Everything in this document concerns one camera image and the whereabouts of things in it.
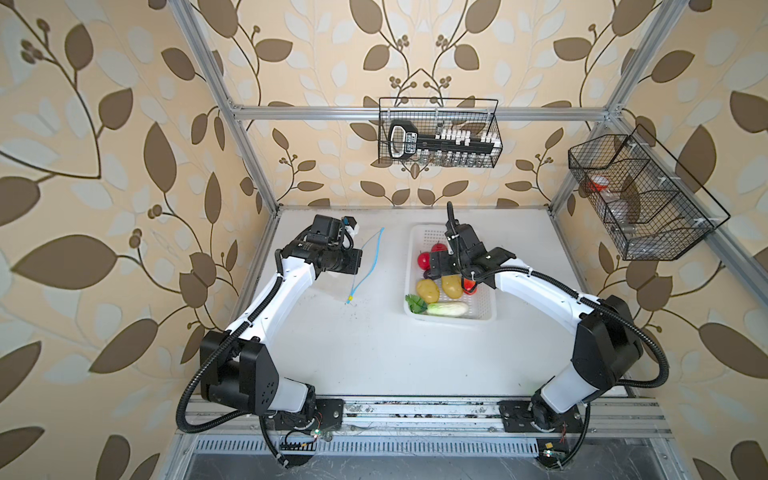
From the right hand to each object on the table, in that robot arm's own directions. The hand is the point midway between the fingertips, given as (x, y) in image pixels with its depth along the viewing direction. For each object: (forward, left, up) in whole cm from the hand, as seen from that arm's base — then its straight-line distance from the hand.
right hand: (445, 260), depth 88 cm
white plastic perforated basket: (+14, +6, -7) cm, 17 cm away
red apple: (+7, +5, -9) cm, 13 cm away
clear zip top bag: (+3, +23, 0) cm, 23 cm away
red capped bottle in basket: (+11, -41, +19) cm, 47 cm away
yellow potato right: (-4, -3, -8) cm, 9 cm away
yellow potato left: (-5, +5, -9) cm, 11 cm away
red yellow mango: (-3, -9, -11) cm, 14 cm away
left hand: (-2, +25, +4) cm, 26 cm away
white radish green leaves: (-11, +2, -9) cm, 15 cm away
